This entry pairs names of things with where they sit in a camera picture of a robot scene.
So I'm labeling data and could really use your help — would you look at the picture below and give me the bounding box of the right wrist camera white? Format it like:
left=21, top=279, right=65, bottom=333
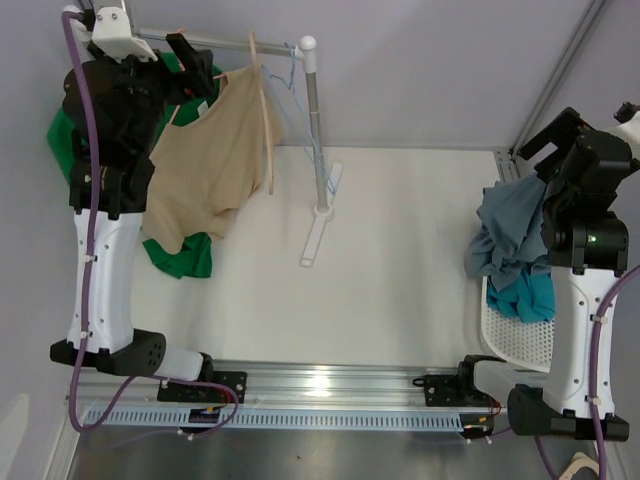
left=607, top=102, right=639, bottom=147

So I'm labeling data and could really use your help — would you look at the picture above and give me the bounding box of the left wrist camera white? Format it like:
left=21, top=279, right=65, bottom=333
left=91, top=6, right=158, bottom=63

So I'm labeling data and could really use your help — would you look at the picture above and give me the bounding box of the grey blue t shirt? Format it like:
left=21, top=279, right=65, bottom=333
left=464, top=174, right=549, bottom=291

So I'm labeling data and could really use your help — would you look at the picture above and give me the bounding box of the white laundry basket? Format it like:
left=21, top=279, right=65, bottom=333
left=480, top=278, right=554, bottom=373

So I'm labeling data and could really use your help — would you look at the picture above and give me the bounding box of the green t shirt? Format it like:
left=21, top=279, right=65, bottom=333
left=45, top=49, right=226, bottom=280

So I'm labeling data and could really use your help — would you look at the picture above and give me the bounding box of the pink wire hanger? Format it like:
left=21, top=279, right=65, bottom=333
left=169, top=28, right=226, bottom=124

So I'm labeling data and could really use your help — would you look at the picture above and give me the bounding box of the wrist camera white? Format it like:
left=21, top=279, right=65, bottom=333
left=91, top=6, right=158, bottom=63
left=607, top=102, right=639, bottom=147

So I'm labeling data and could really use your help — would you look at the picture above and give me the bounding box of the wooden hanger on floor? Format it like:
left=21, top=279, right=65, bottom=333
left=559, top=452, right=600, bottom=480

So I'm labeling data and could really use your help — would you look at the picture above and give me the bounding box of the teal t shirt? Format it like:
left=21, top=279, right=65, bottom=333
left=486, top=265, right=556, bottom=324

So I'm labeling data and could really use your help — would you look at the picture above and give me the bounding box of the blue wire hanger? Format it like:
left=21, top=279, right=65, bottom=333
left=261, top=35, right=339, bottom=210

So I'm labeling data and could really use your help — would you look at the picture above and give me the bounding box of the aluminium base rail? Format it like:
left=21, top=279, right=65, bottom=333
left=76, top=361, right=489, bottom=412

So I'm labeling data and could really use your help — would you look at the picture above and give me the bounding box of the beige wooden hanger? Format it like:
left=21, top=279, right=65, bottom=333
left=249, top=30, right=275, bottom=195

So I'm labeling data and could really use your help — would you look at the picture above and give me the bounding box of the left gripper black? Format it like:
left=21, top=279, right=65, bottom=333
left=91, top=33, right=215, bottom=154

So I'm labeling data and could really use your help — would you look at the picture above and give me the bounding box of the metal clothes rack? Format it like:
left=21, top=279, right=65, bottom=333
left=63, top=0, right=346, bottom=268

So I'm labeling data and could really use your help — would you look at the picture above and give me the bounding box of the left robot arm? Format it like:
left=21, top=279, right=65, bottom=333
left=50, top=33, right=246, bottom=403

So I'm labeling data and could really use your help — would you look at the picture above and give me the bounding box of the slotted cable duct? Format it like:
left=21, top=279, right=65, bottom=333
left=83, top=406, right=463, bottom=431

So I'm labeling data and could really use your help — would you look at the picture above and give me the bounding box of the beige t shirt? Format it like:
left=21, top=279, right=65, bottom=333
left=143, top=67, right=282, bottom=254

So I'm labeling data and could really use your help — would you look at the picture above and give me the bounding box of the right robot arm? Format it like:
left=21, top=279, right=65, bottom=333
left=413, top=103, right=639, bottom=442

